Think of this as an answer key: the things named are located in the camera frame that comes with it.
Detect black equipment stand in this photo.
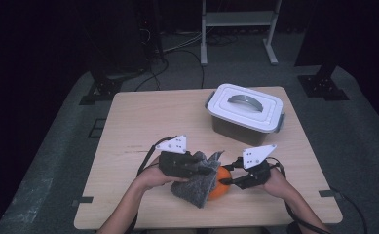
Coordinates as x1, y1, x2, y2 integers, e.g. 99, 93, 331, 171
137, 0, 166, 63

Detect thin black floor cable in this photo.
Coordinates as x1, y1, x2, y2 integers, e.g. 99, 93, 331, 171
339, 191, 369, 234

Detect grey cloth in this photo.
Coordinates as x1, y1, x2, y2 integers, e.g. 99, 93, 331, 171
170, 150, 226, 210

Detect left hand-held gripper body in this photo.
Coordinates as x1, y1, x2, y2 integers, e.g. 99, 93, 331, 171
155, 135, 195, 179

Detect black stand base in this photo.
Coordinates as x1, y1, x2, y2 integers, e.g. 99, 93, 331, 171
297, 64, 351, 101
79, 77, 124, 106

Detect white metal stand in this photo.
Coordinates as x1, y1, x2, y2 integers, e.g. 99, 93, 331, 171
200, 0, 283, 67

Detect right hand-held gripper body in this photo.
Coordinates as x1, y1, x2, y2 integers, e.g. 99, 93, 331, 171
235, 144, 278, 191

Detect right hand-held gripper cable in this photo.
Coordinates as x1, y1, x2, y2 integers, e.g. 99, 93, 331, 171
267, 157, 331, 234

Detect clear plastic storage box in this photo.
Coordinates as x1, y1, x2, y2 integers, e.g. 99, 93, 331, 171
210, 115, 270, 147

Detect white floor cables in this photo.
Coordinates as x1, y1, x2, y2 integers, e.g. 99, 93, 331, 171
162, 31, 205, 54

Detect orange plush toy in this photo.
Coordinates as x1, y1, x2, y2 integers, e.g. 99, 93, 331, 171
208, 165, 234, 202

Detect person's left hand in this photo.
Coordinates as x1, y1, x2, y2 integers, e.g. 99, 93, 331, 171
133, 155, 190, 192

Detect person's right hand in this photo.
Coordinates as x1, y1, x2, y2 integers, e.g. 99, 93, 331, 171
262, 168, 296, 202

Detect white lid with grey handle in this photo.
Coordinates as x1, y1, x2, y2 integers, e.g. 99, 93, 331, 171
205, 83, 286, 134

